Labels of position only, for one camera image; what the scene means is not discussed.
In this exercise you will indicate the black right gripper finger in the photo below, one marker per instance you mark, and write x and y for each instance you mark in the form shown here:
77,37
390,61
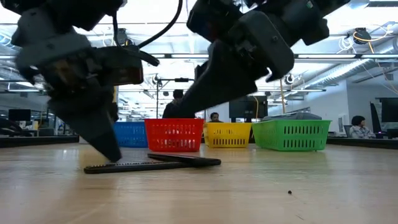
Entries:
201,71
224,84

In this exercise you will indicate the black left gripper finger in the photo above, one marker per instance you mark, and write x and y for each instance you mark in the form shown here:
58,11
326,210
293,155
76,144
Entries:
113,112
90,124

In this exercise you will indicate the dark grey plastic bottle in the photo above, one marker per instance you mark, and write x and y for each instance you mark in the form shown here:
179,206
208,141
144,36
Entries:
280,118
306,116

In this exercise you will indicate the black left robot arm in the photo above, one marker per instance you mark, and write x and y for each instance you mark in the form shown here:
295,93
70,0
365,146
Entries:
77,12

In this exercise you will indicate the yellow and white pillar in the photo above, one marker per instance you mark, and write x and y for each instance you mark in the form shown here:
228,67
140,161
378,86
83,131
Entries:
115,93

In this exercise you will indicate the blue plastic basket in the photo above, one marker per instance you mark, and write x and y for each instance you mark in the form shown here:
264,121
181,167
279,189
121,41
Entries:
130,135

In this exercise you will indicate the white square column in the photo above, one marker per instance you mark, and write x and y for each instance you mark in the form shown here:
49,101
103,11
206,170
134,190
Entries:
222,113

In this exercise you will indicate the person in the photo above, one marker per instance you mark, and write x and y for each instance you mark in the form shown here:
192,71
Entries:
360,132
214,117
171,110

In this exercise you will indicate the black monitor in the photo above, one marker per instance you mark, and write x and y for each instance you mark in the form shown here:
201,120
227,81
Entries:
248,109
390,109
19,115

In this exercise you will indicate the yellow plastic basket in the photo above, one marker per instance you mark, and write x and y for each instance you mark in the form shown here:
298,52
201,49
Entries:
227,135

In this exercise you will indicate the red plastic basket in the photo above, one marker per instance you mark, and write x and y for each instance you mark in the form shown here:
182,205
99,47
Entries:
174,135

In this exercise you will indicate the green plastic basket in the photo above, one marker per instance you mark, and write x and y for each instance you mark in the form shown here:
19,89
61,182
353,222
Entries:
289,137

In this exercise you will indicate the black metal rig frame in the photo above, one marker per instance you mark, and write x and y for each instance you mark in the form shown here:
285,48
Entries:
182,80

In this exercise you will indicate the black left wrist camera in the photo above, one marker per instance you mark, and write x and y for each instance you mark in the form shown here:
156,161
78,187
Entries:
121,67

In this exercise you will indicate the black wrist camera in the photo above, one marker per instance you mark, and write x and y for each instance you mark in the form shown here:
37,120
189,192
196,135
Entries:
121,67
211,18

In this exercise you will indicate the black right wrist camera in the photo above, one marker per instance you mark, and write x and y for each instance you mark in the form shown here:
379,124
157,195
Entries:
211,18

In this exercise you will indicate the silver ventilation duct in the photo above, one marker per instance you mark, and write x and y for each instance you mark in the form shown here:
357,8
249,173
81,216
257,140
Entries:
342,74

